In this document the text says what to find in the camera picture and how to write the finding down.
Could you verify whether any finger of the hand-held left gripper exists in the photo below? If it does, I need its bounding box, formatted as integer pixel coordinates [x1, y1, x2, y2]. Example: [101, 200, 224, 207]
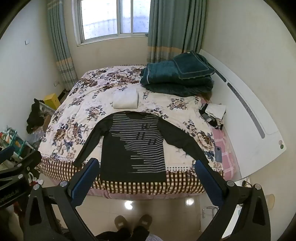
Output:
[0, 146, 15, 163]
[0, 151, 42, 183]

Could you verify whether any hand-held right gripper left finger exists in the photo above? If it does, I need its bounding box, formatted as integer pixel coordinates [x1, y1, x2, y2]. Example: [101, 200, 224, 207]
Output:
[24, 158, 102, 241]

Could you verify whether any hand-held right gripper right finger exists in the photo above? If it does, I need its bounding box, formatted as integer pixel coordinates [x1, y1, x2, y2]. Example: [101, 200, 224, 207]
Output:
[194, 159, 271, 241]

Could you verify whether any black striped long-sleeve shirt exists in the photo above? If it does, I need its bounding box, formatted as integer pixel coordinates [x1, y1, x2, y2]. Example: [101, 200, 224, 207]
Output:
[73, 111, 210, 182]

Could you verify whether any pile of black white clothes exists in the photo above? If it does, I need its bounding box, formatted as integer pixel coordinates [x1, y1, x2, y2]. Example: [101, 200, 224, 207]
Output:
[199, 103, 226, 130]

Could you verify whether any teal storage rack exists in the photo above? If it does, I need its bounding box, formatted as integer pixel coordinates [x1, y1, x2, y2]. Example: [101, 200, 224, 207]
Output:
[0, 126, 40, 163]

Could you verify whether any pink checked bed sheet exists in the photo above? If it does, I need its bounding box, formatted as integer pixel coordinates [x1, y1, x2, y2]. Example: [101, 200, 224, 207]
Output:
[201, 97, 238, 181]

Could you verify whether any black garment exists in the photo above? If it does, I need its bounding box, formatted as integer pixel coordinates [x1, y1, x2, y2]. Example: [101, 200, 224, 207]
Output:
[26, 98, 45, 133]

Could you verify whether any brown slipper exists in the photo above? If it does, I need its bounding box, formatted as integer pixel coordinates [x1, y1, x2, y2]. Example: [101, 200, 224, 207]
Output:
[114, 215, 128, 230]
[138, 214, 152, 229]

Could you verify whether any clear plastic storage box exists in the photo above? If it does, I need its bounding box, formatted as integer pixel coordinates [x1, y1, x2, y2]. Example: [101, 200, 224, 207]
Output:
[38, 103, 56, 119]

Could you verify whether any floral bed blanket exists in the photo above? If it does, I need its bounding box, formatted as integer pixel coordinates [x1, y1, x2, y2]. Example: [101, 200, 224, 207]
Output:
[38, 64, 232, 195]

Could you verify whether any yellow box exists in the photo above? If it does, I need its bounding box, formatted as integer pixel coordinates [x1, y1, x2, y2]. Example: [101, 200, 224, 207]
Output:
[44, 93, 61, 109]

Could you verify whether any white bed headboard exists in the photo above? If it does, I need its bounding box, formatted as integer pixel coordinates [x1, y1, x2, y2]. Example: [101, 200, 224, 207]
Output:
[199, 49, 287, 179]

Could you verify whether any folded white cloth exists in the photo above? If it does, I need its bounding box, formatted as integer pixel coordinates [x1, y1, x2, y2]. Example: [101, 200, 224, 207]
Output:
[113, 89, 139, 109]

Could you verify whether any folded teal quilt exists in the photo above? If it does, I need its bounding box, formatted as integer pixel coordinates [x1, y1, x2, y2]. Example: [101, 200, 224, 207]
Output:
[139, 61, 213, 97]

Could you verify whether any teal pillow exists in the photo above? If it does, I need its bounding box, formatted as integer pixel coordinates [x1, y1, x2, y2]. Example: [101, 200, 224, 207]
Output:
[173, 52, 216, 80]

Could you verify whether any teal striped curtain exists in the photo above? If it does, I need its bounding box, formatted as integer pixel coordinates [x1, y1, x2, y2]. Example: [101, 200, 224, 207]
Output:
[46, 0, 79, 91]
[147, 0, 208, 64]

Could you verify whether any window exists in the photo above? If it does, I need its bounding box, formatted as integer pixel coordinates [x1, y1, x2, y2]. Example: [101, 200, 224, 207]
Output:
[72, 0, 152, 45]

